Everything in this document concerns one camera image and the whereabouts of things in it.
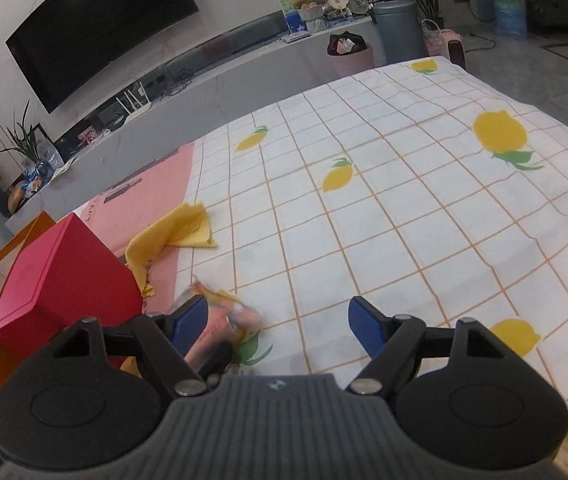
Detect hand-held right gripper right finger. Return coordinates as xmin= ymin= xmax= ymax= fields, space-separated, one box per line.
xmin=346 ymin=296 xmax=507 ymax=395

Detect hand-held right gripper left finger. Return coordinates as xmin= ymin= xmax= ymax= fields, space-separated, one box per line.
xmin=54 ymin=294 xmax=219 ymax=397

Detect pink and white knit piece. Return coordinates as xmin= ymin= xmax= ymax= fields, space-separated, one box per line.
xmin=174 ymin=280 xmax=265 ymax=361

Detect yellow cloth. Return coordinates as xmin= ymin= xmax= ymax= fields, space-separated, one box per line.
xmin=124 ymin=202 xmax=218 ymax=301

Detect lemon print checked sheet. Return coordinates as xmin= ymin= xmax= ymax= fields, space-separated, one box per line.
xmin=144 ymin=55 xmax=568 ymax=441

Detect red square box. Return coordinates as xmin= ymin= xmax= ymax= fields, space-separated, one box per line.
xmin=0 ymin=212 xmax=145 ymax=367

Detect pink bottle print mat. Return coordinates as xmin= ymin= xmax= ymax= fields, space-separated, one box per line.
xmin=81 ymin=141 xmax=197 ymax=311

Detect brown bread loaf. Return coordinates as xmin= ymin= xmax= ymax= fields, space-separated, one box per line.
xmin=8 ymin=182 xmax=30 ymax=213

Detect white router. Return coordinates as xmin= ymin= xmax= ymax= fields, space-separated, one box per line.
xmin=114 ymin=82 xmax=153 ymax=121

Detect black framed picture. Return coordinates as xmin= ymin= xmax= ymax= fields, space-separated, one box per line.
xmin=34 ymin=124 xmax=57 ymax=161

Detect green plant in vase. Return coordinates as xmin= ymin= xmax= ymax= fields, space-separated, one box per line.
xmin=0 ymin=102 xmax=46 ymax=181

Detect white marble television console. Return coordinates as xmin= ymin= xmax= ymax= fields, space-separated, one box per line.
xmin=4 ymin=15 xmax=379 ymax=241

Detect pink waste basket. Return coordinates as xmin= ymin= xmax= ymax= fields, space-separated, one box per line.
xmin=327 ymin=32 xmax=375 ymax=78

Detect pink heater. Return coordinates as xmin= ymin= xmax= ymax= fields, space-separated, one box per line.
xmin=438 ymin=29 xmax=467 ymax=68

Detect grey trash bin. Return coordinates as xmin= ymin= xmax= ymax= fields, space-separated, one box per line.
xmin=369 ymin=0 xmax=427 ymax=66

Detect woven basket bag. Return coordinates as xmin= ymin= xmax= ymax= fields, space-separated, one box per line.
xmin=421 ymin=19 xmax=444 ymax=56

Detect teddy bear bouquet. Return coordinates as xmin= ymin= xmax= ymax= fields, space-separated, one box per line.
xmin=294 ymin=0 xmax=327 ymax=33

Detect green picture board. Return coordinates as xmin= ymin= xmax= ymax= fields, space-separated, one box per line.
xmin=278 ymin=0 xmax=339 ymax=26

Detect blue water jug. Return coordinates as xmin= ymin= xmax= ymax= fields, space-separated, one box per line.
xmin=492 ymin=0 xmax=528 ymax=41

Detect black cables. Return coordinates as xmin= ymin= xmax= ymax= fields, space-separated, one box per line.
xmin=161 ymin=67 xmax=195 ymax=98

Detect black wall television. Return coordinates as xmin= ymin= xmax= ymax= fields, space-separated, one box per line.
xmin=5 ymin=0 xmax=199 ymax=115

